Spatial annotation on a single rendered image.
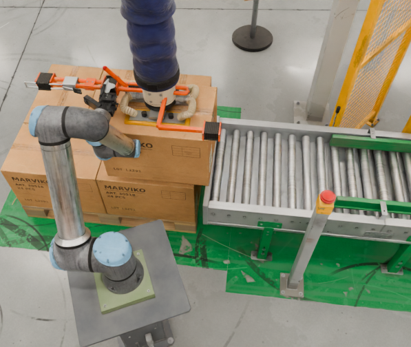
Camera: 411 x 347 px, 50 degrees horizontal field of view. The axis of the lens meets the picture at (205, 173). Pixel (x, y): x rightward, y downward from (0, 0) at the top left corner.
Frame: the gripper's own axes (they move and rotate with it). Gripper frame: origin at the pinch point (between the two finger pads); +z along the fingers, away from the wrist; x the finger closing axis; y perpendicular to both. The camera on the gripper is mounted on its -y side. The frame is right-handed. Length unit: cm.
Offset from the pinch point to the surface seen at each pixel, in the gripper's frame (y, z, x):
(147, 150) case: 22.1, -20.6, -24.9
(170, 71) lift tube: 35.0, -6.5, 18.0
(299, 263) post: 110, -53, -75
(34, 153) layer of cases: -57, -4, -59
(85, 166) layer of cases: -23, -11, -59
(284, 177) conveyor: 100, -1, -65
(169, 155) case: 33.5, -20.9, -27.1
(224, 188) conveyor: 64, -14, -65
